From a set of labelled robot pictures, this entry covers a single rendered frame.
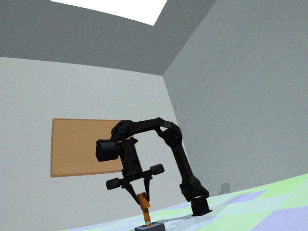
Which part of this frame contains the orange marker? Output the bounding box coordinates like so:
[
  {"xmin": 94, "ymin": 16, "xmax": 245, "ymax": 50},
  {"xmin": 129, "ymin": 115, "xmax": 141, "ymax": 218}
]
[{"xmin": 142, "ymin": 208, "xmax": 152, "ymax": 227}]

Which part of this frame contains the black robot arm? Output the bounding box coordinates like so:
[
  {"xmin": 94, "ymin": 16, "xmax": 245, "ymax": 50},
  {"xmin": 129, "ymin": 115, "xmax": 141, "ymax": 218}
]
[{"xmin": 96, "ymin": 117, "xmax": 212, "ymax": 216}]

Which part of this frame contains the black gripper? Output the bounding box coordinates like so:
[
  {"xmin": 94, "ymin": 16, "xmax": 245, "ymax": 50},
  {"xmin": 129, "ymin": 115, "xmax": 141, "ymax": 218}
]
[{"xmin": 106, "ymin": 154, "xmax": 165, "ymax": 205}]

